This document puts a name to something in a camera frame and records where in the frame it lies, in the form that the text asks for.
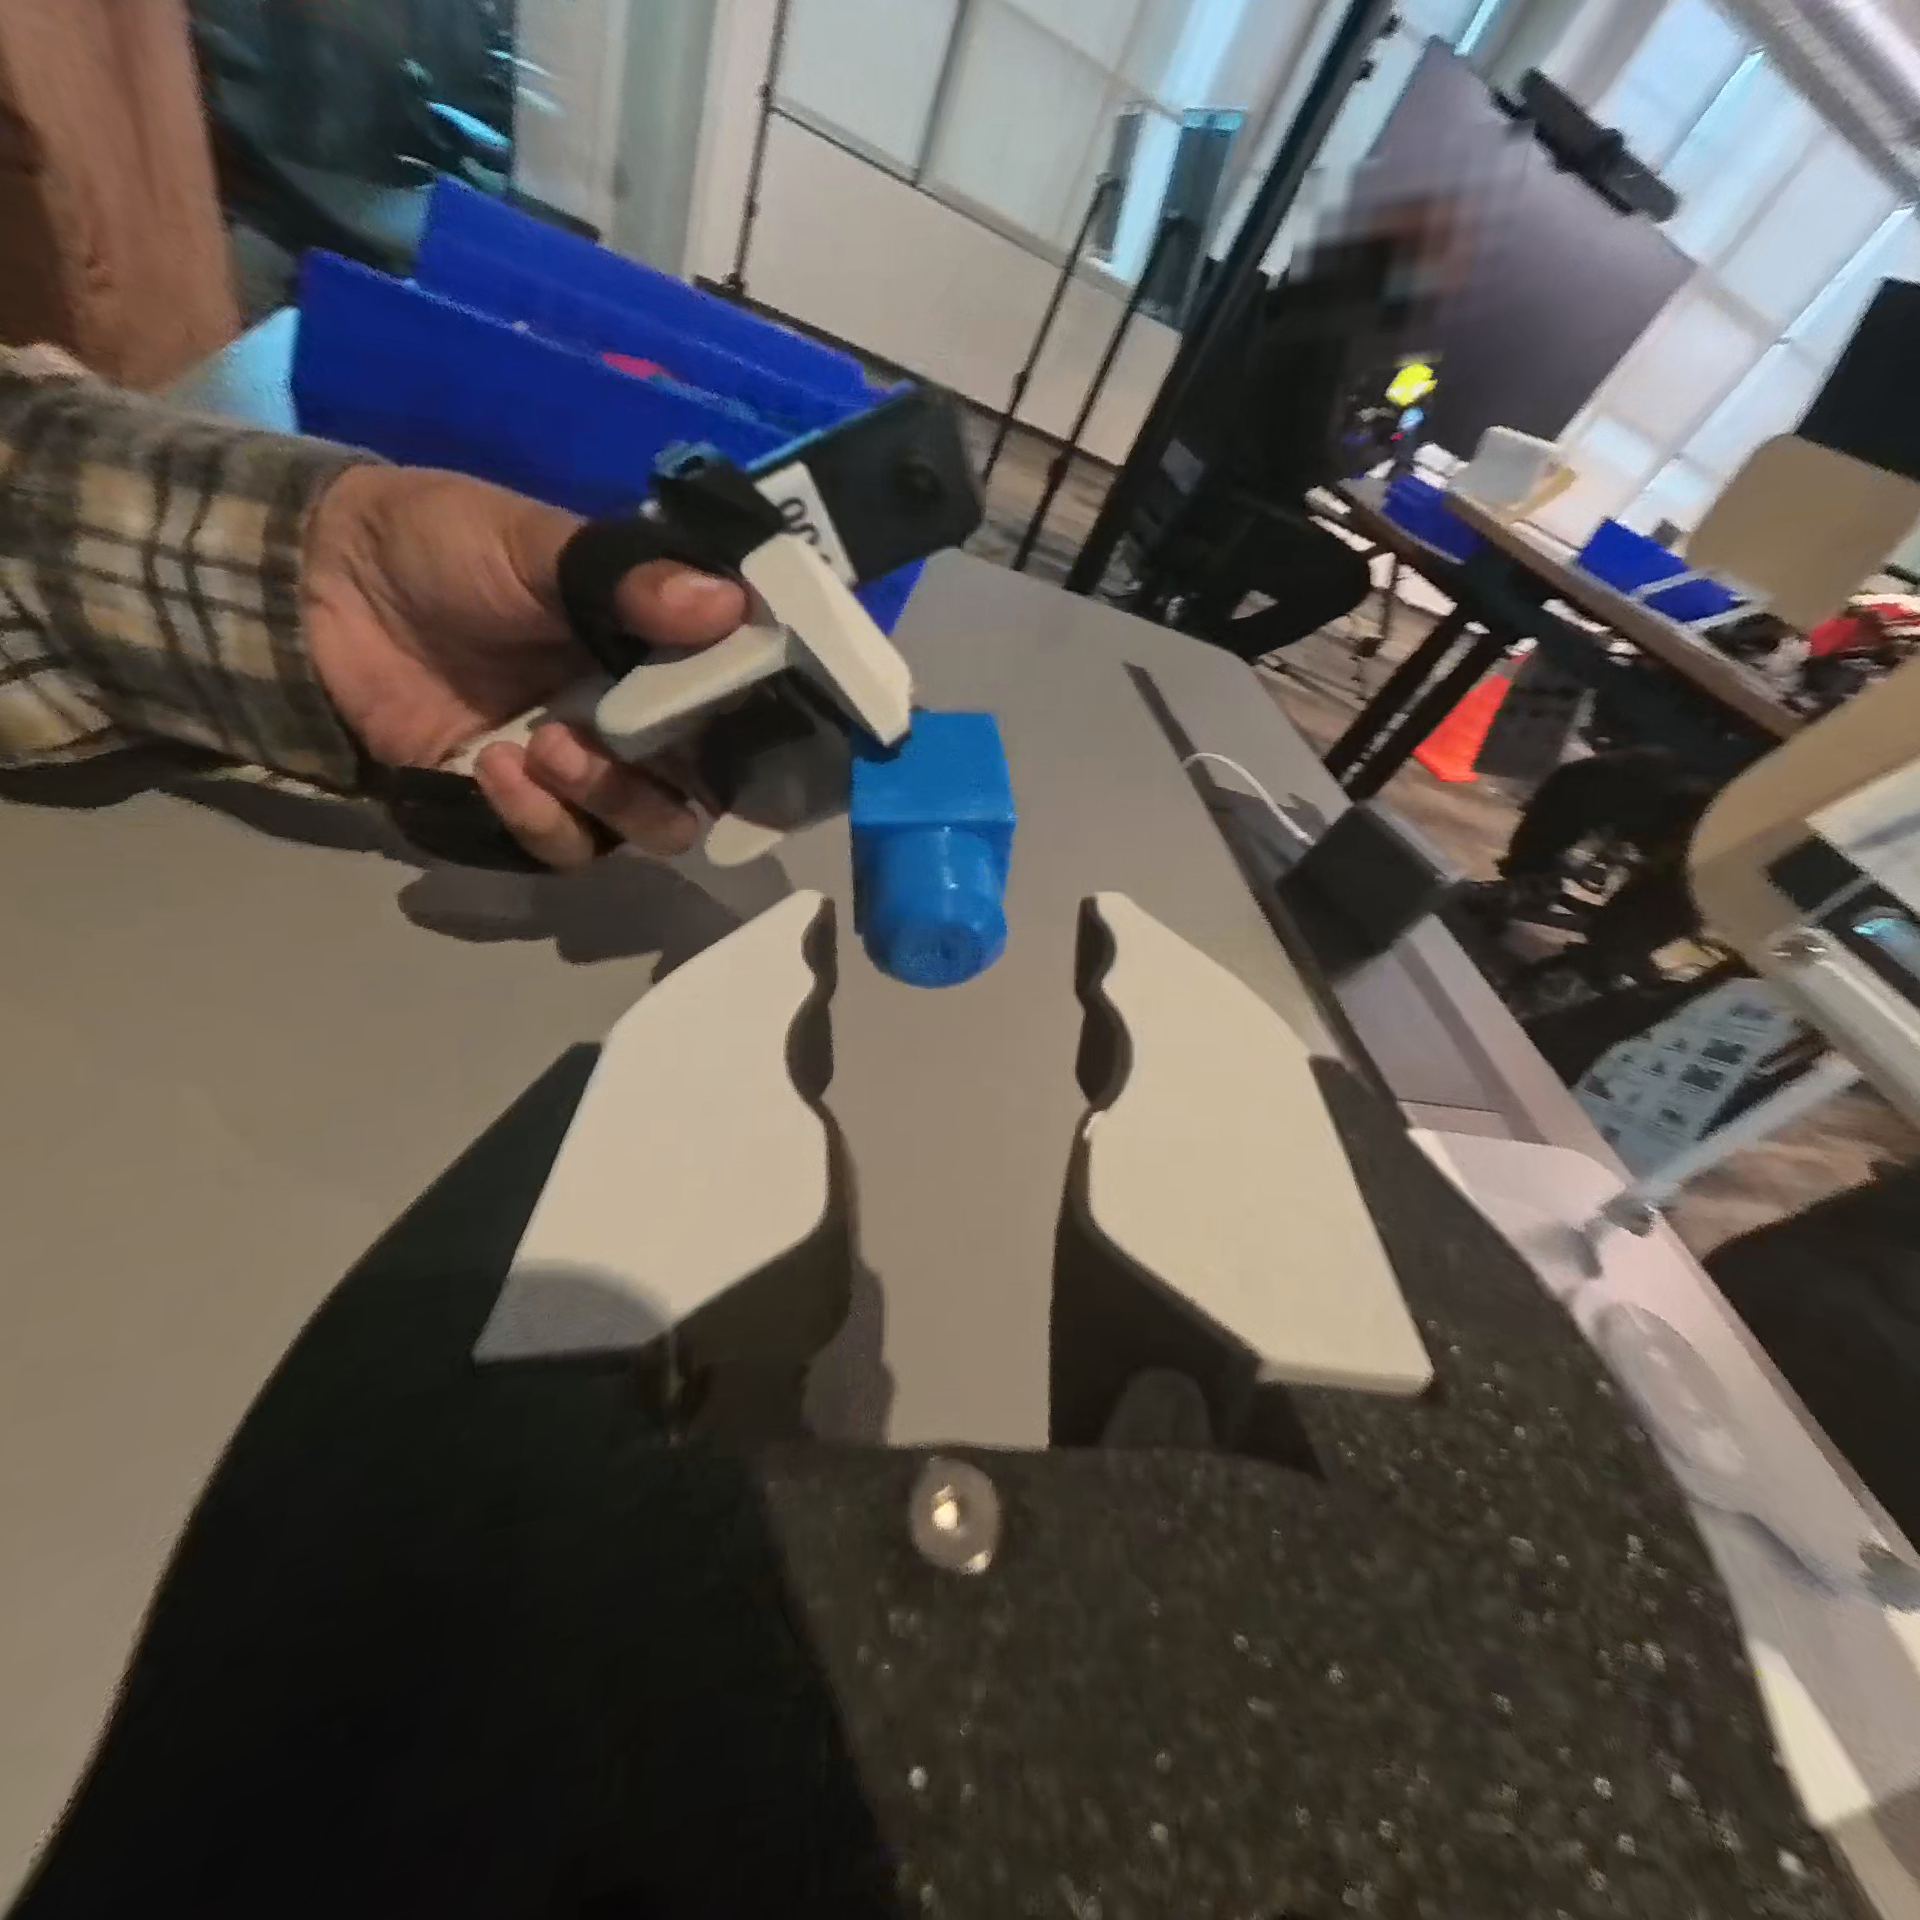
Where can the person's left hand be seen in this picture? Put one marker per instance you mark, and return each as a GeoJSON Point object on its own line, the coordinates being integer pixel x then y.
{"type": "Point", "coordinates": [420, 600]}

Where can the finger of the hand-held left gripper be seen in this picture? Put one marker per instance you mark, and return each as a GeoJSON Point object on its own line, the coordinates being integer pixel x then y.
{"type": "Point", "coordinates": [849, 644]}

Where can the large dark screen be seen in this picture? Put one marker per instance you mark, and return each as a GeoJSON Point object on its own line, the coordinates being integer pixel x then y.
{"type": "Point", "coordinates": [1530, 300]}

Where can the printed paper sheet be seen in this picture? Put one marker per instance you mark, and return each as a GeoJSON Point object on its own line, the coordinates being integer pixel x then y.
{"type": "Point", "coordinates": [1710, 1073]}

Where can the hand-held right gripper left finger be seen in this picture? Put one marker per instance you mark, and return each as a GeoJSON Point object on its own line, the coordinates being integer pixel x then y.
{"type": "Point", "coordinates": [662, 1185]}

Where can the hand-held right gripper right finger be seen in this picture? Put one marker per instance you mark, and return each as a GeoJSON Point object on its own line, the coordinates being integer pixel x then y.
{"type": "Point", "coordinates": [1243, 1200]}

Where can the white box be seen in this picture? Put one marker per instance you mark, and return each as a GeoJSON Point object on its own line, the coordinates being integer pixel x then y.
{"type": "Point", "coordinates": [1516, 473]}

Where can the person's left forearm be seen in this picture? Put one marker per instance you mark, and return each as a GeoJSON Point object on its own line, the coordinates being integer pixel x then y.
{"type": "Point", "coordinates": [150, 569]}

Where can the wooden office desk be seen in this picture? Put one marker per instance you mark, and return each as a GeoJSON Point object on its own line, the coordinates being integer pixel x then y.
{"type": "Point", "coordinates": [1560, 600]}

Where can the brown cabinet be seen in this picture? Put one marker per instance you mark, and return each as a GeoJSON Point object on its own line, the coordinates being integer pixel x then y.
{"type": "Point", "coordinates": [106, 181]}

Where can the orange traffic cone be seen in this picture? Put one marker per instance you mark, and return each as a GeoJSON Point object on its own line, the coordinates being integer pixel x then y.
{"type": "Point", "coordinates": [1464, 734]}

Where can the blue one-stud toy block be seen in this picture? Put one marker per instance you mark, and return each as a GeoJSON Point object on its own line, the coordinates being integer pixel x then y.
{"type": "Point", "coordinates": [930, 809]}

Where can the black power adapter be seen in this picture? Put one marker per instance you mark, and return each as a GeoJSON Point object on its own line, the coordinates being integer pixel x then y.
{"type": "Point", "coordinates": [1359, 885]}

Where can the white tablet stand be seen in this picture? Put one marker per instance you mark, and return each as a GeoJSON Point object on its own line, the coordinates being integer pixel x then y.
{"type": "Point", "coordinates": [1651, 1348]}

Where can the black bag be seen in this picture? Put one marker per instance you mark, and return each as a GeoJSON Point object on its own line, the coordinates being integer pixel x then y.
{"type": "Point", "coordinates": [1606, 856]}

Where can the blue plastic bin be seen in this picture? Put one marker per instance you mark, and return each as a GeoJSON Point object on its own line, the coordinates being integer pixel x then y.
{"type": "Point", "coordinates": [1628, 552]}
{"type": "Point", "coordinates": [451, 388]}

